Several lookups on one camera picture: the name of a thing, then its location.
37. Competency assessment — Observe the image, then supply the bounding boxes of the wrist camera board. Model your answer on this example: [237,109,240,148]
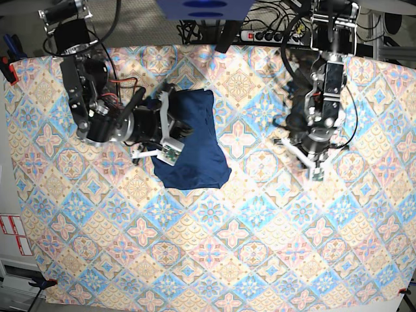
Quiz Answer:
[157,138,185,166]
[311,166,324,181]

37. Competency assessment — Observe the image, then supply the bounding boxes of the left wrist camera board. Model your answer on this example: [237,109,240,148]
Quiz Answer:
[311,166,324,181]

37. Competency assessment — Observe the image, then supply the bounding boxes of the white power strip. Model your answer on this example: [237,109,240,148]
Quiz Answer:
[240,30,310,46]

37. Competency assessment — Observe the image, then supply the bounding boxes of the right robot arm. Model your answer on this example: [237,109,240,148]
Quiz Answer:
[38,1,193,166]

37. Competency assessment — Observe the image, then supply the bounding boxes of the blue clamp top left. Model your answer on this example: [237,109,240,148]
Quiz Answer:
[3,34,27,62]

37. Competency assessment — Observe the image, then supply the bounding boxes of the blue box overhead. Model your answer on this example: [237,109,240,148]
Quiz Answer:
[156,0,254,20]

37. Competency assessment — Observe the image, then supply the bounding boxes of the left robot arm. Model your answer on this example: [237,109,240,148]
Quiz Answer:
[274,1,360,181]

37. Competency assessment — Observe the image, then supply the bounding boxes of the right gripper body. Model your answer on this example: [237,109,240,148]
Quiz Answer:
[125,83,184,165]

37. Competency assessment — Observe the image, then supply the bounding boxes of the black strap on table edge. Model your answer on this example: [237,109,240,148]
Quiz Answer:
[214,19,241,54]

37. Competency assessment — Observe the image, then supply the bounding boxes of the black clamp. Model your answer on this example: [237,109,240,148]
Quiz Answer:
[398,289,411,295]
[29,277,57,291]

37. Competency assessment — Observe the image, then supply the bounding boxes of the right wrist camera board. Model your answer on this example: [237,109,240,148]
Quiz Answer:
[157,138,185,166]

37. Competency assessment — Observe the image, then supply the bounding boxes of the black clamp bottom right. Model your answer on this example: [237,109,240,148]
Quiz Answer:
[398,289,411,295]

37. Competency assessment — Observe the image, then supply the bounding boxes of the red-black clamp top left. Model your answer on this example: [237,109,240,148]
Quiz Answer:
[1,57,18,86]

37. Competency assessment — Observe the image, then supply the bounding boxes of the patterned tile tablecloth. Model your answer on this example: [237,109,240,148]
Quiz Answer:
[4,45,415,311]

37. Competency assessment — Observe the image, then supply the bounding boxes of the black clamp bottom left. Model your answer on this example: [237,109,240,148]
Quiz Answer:
[29,277,57,291]

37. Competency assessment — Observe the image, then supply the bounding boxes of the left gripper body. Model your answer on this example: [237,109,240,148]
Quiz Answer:
[273,127,350,172]

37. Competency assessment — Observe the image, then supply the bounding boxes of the red-white labels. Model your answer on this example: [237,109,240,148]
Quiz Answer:
[1,214,33,256]

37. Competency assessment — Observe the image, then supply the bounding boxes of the blue long-sleeve T-shirt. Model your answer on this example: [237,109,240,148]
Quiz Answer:
[151,89,231,190]

